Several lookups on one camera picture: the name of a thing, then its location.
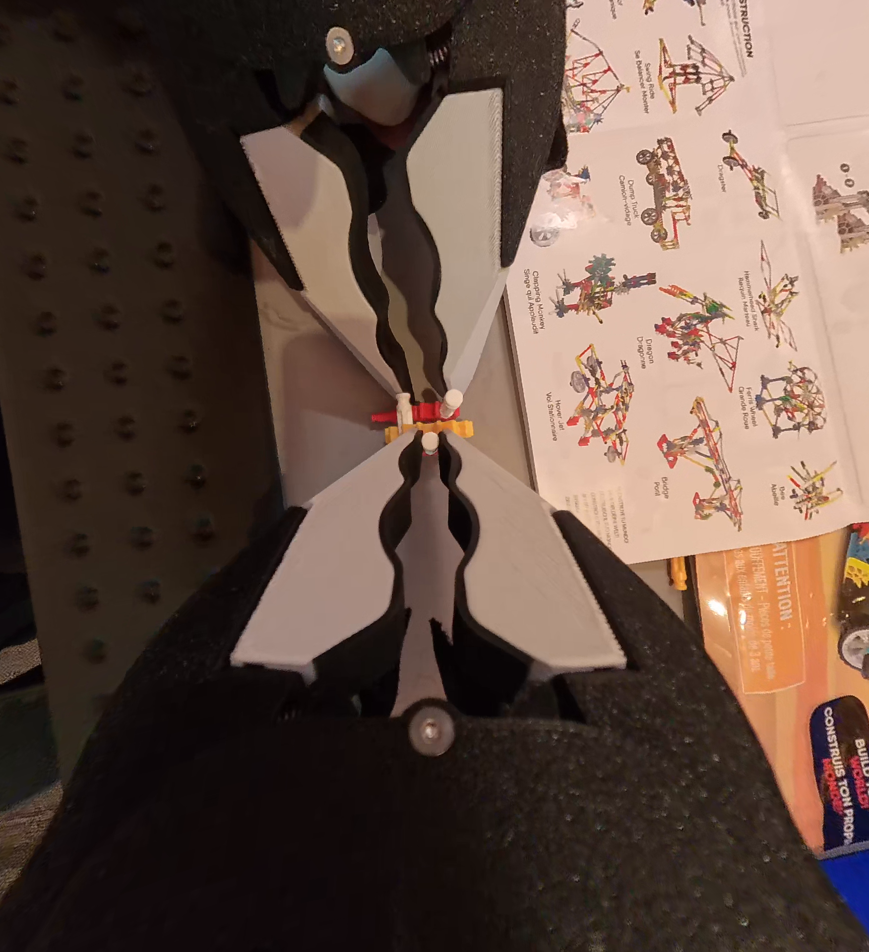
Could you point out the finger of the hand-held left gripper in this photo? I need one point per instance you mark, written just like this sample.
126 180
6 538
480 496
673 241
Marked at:
308 208
464 186

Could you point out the red yellow K'nex assembly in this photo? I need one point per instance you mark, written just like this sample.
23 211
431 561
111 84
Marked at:
449 429

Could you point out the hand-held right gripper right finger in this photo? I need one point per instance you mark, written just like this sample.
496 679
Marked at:
539 587

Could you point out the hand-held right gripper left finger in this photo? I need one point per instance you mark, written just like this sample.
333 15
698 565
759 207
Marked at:
323 587

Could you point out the orange and red toy bag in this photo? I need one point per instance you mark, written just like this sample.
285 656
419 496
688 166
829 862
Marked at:
762 632

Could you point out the white plastic rod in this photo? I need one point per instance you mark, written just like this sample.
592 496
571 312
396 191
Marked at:
403 409
429 443
449 404

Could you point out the white printed instruction sheet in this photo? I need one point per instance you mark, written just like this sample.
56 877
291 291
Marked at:
702 260

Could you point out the yellow plastic rod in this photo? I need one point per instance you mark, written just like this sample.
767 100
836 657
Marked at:
678 574

